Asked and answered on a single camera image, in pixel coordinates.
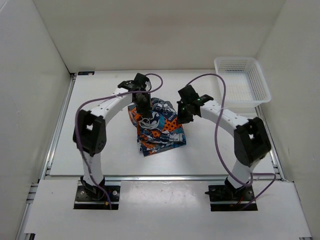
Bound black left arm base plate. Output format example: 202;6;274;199
73;183;121;210

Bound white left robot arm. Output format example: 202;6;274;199
73;74;152;201

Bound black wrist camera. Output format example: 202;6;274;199
133;73;152;91
178;84;200;104

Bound white plastic mesh basket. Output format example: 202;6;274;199
214;56;272;108

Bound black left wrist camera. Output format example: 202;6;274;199
133;73;152;91

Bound small blue label sticker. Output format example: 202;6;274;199
77;71;95;76

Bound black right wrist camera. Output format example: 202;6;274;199
178;84;200;104

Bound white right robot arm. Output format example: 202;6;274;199
177;93;271;200

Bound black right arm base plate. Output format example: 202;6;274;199
204;185;258;212

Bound colourful patterned shorts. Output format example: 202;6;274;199
127;97;187;157

